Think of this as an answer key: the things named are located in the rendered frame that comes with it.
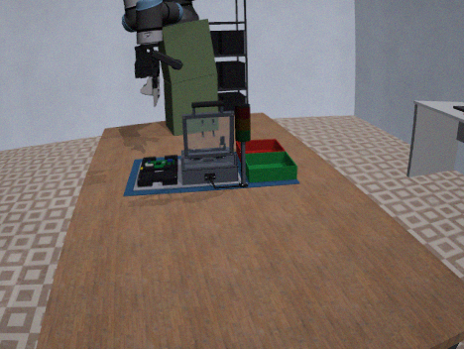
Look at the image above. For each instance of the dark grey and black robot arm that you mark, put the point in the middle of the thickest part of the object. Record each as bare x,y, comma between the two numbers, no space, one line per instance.
149,17

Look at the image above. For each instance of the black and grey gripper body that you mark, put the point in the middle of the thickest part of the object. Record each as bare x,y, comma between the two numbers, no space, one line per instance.
144,64

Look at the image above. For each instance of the red bin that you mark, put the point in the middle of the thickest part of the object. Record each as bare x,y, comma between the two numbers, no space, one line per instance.
260,146

